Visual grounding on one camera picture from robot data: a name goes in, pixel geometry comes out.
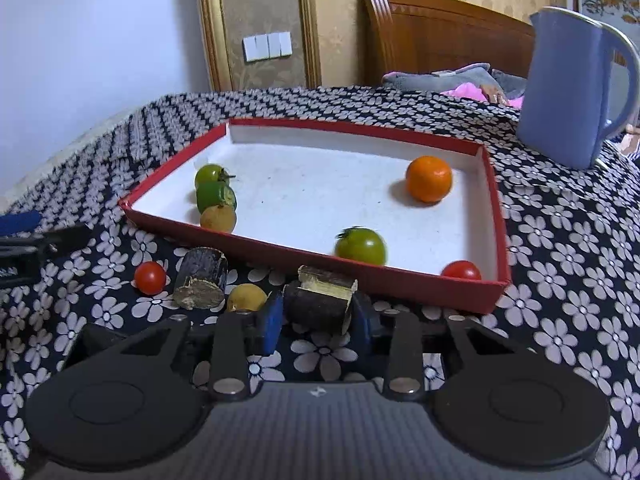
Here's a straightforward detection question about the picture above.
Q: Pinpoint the wooden bed headboard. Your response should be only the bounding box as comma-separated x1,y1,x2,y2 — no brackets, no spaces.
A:
358,0,537,88

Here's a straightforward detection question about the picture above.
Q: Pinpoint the gold wall moulding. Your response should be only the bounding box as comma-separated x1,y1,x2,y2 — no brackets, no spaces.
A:
194,0,233,92
295,0,322,88

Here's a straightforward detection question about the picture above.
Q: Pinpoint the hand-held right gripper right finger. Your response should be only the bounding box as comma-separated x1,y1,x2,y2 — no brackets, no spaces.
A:
350,292,551,403

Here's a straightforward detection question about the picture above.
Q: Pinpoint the pink cloth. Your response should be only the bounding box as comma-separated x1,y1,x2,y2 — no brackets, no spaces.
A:
440,82,523,108

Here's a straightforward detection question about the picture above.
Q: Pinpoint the red cardboard box tray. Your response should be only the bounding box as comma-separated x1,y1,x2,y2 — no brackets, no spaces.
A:
118,117,512,315

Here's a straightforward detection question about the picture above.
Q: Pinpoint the black white floral tablecloth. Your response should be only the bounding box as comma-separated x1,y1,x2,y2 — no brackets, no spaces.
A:
0,85,640,480

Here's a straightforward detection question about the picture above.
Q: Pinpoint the brown longan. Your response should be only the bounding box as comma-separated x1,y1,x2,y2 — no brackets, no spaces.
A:
200,204,237,234
226,283,269,313

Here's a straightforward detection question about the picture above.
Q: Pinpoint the white wall switch panel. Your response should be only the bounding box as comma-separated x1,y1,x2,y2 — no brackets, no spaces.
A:
243,31,293,63

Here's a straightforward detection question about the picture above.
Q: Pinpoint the dark sugarcane piece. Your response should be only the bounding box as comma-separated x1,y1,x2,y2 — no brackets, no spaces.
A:
172,246,229,311
282,265,359,336

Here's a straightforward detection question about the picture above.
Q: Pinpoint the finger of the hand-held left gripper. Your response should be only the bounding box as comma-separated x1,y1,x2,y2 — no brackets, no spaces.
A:
0,210,43,236
0,224,93,288

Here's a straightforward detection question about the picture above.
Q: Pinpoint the grey cloth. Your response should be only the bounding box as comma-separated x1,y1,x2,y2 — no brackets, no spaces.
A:
382,62,526,98

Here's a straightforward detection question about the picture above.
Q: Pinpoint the blue electric kettle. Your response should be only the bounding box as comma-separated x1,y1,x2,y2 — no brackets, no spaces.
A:
515,6,640,170

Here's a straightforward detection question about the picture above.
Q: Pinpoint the red cherry tomato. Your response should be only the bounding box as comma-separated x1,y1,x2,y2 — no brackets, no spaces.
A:
440,260,482,281
134,261,167,296

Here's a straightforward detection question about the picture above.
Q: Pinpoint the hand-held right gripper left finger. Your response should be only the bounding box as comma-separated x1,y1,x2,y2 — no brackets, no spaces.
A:
62,292,286,403

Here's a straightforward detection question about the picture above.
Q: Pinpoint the green tomato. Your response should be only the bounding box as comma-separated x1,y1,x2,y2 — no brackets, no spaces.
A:
196,182,238,213
194,162,237,191
334,226,388,266

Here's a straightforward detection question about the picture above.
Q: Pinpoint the orange tangerine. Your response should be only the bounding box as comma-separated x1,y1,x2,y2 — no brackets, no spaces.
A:
405,155,454,204

